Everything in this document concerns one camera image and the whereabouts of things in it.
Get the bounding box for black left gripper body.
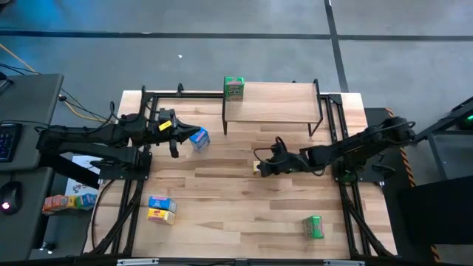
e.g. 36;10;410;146
147;106;183;159

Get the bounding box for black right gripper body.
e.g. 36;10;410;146
268;137;310;178

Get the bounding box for blue cereal box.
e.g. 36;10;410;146
148;195;178;214
188;126;211;154

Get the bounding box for green cereal box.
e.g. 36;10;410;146
302;215;325;240
223;76;245;103

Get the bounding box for wooden shelf with black legs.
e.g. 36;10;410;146
221;78;325;137

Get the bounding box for white printed sheet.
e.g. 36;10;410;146
64;154;103;197

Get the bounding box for black desk support bar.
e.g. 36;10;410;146
38;147;101;190

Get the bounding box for blue and green box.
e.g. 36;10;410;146
75;193;98;211

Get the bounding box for grey desk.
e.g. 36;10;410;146
0;73;64;262

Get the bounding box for black keyboard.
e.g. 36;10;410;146
0;123;23;163

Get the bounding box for black mat with hazard stripes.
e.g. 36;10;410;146
364;106;441;262

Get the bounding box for black desk caster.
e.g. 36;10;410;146
38;242;56;256

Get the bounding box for large black box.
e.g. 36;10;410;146
397;175;473;245

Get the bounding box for black computer mouse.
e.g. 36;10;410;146
0;180;23;216

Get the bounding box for black metal stand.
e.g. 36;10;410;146
406;95;473;182

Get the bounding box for black aluminium table frame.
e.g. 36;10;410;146
86;83;396;259

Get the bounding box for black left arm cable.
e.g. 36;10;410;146
36;100;163;136

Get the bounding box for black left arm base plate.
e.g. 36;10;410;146
98;150;153;182

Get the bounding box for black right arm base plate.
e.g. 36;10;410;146
330;157;385;185

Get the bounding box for black floor cable with connector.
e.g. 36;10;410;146
58;87;112;123

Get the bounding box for black cable under frame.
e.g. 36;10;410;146
90;179;115;250

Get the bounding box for silver metal bracket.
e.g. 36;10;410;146
323;259;366;266
116;257;160;266

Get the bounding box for black keyboard cable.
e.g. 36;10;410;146
0;118;51;129

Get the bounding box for orange cable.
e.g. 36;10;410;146
0;43;101;123

